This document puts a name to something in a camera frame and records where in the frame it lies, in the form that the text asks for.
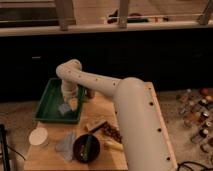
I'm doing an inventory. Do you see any black stand at left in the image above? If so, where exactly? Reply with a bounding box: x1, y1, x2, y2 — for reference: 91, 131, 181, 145
0, 124, 11, 171

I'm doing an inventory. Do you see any blue sponge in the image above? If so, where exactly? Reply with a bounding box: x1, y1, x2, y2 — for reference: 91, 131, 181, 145
58, 103, 71, 116

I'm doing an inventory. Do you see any wooden handled scrub brush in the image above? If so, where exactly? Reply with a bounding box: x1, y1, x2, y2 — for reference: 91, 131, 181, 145
85, 119, 107, 133

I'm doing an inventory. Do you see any yellow banana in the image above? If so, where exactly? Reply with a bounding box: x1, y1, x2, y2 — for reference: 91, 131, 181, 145
104, 141, 123, 151

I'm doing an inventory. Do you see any spice bottle with dark cap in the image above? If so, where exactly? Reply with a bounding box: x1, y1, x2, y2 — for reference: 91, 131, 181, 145
191, 129, 209, 144

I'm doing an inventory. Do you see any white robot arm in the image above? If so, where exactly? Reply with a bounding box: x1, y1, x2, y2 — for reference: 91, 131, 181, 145
56, 59, 177, 171

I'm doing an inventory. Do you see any small metal cup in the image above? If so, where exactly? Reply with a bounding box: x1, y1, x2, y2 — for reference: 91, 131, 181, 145
86, 89, 95, 99

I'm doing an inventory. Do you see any green vegetable stick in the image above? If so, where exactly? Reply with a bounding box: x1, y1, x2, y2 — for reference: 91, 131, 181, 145
82, 135, 92, 162

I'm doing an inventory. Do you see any black cable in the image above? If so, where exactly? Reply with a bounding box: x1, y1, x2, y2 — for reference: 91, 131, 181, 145
176, 160, 213, 171

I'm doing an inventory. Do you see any green plastic tray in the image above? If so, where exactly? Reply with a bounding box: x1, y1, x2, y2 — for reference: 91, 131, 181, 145
35, 78, 85, 124

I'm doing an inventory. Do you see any wooden railing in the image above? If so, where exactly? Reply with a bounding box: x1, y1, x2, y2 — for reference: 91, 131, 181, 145
0, 0, 213, 35

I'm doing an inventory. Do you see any blue grey cloth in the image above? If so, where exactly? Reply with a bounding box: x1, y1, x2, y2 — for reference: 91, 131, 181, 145
55, 132, 76, 161

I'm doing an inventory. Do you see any dark brown bowl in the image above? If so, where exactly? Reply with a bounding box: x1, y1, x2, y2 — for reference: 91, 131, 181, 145
73, 134, 100, 163

